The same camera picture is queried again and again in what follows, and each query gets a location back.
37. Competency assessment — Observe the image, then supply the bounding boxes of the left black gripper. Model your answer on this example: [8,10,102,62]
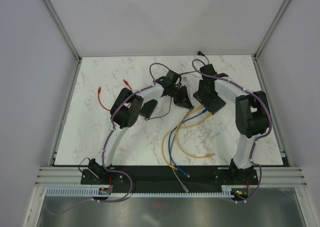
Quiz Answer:
[168,86,192,110]

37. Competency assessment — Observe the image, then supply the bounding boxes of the black network switch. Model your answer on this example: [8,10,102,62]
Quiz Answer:
[193,91,226,115]

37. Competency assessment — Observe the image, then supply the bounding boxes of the grey ethernet cable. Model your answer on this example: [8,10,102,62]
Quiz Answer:
[170,107,189,193]

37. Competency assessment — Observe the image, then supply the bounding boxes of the red ethernet cable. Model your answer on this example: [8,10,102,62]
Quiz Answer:
[96,78,132,112]

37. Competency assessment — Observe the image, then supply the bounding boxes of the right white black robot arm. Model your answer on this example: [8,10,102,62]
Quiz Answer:
[193,64,272,185]

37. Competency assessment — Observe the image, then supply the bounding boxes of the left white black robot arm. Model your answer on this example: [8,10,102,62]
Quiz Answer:
[80,70,193,185]

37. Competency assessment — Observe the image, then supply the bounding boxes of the black power adapter brick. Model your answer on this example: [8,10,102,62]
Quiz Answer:
[139,99,158,120]

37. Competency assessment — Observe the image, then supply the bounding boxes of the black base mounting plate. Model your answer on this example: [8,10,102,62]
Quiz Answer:
[90,165,258,193]

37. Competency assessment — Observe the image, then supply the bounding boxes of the long yellow ethernet cable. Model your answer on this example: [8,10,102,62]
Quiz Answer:
[162,113,213,169]

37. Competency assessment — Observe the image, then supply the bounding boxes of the thin black power cord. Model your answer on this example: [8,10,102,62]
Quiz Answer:
[144,50,211,122]

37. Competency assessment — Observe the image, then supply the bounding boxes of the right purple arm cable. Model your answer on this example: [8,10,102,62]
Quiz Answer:
[191,59,273,205]

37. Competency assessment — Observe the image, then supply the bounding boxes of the blue ethernet cable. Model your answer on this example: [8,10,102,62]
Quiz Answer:
[168,107,191,178]

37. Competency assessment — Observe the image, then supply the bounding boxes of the right aluminium corner post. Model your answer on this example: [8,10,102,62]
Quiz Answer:
[252,0,292,61]

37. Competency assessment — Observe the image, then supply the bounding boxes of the aluminium corner post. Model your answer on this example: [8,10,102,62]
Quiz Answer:
[42,0,82,63]
[252,0,292,61]

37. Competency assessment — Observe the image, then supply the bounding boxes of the white slotted cable duct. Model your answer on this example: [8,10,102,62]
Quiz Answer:
[45,186,234,198]

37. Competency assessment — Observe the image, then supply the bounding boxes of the aluminium frame rail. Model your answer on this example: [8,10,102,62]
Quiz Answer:
[35,166,307,188]

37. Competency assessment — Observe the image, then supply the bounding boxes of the left aluminium corner post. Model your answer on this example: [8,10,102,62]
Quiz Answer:
[42,0,82,63]

